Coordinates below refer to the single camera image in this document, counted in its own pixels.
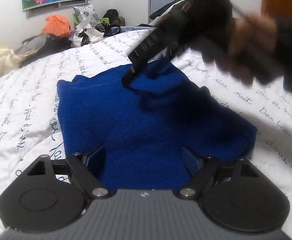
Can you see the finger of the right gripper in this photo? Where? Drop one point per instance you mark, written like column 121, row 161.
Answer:
column 133, row 73

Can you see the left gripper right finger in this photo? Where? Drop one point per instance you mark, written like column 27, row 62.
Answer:
column 191, row 161

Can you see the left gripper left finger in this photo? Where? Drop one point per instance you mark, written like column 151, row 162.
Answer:
column 94, row 161

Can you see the blue fleece garment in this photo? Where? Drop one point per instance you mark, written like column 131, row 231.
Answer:
column 145, row 126

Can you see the dark clothes pile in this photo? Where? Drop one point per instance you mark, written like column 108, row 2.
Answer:
column 155, row 17

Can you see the person's right hand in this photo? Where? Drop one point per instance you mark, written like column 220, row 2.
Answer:
column 260, row 30

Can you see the grey monitor screen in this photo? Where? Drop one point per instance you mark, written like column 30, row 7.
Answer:
column 154, row 5

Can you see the green and black bag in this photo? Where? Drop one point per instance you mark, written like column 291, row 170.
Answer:
column 112, row 18

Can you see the blue floral white pillow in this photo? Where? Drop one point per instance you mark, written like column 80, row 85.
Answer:
column 86, row 13

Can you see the white script-print bedsheet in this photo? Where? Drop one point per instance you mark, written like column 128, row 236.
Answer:
column 28, row 108

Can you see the orange bag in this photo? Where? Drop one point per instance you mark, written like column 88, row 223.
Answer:
column 57, row 25

